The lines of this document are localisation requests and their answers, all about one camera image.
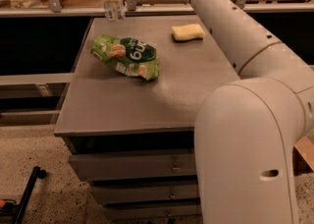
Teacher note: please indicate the cardboard box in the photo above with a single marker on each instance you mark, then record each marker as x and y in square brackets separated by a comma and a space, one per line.
[303, 157]

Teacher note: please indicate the grey drawer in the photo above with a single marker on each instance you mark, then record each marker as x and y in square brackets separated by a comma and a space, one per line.
[152, 210]
[148, 191]
[134, 164]

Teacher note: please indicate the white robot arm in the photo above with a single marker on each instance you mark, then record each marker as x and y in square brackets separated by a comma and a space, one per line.
[245, 131]

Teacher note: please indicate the middle grey drawer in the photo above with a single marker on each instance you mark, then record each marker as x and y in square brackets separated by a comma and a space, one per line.
[148, 191]

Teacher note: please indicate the green snack bag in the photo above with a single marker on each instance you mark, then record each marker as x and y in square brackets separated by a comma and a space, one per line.
[128, 56]

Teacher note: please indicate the bottom grey drawer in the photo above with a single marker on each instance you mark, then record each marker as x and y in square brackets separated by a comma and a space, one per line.
[152, 210]

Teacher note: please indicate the grey drawer cabinet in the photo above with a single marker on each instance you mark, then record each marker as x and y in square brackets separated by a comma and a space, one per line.
[105, 111]

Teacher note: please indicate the black pole on floor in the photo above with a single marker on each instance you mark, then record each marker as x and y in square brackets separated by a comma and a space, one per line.
[36, 173]

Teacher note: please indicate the top grey drawer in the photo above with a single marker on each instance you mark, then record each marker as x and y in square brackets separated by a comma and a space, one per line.
[134, 164]

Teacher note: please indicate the yellow sponge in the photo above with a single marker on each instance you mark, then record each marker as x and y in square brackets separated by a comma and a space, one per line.
[188, 32]

